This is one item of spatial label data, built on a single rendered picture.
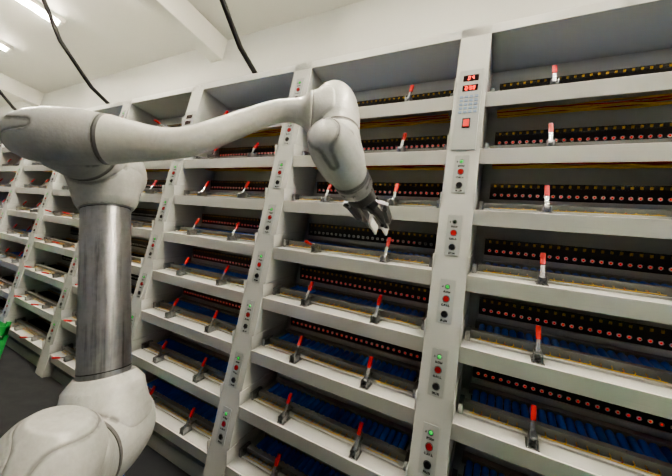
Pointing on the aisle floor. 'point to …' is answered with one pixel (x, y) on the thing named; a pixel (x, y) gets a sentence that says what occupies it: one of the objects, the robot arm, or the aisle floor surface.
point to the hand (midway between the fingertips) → (378, 226)
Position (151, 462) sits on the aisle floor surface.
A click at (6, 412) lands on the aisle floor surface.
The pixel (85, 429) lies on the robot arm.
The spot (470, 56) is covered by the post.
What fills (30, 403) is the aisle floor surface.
